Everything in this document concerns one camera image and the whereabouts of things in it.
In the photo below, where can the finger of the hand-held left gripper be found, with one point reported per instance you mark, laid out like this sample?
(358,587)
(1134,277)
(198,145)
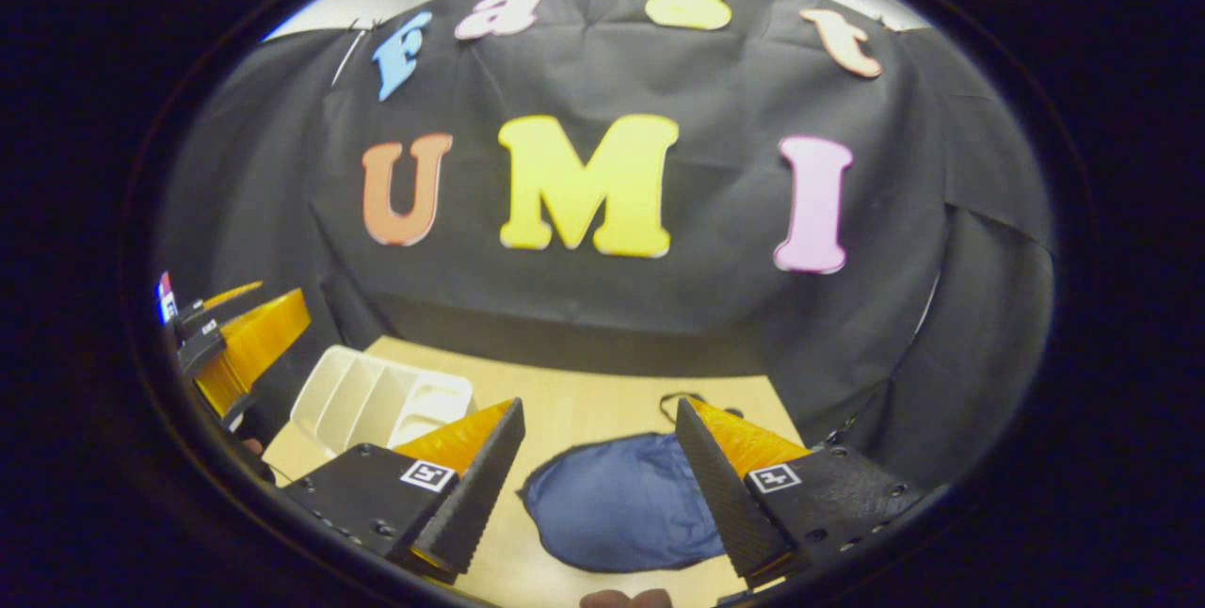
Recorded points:
(193,318)
(254,340)

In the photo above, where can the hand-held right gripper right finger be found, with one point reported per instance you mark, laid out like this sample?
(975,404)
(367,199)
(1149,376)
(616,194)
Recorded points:
(725,504)

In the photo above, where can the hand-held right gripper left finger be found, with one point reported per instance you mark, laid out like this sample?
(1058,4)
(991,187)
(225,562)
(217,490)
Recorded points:
(480,495)

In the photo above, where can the blue schoolbag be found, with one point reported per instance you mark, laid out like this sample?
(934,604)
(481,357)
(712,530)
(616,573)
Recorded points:
(621,504)

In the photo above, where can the white plastic bookshelf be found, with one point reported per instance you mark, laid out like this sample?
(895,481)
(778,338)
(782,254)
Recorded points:
(377,401)

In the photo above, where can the computer monitor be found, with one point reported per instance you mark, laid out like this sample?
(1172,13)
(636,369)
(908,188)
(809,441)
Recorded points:
(166,297)

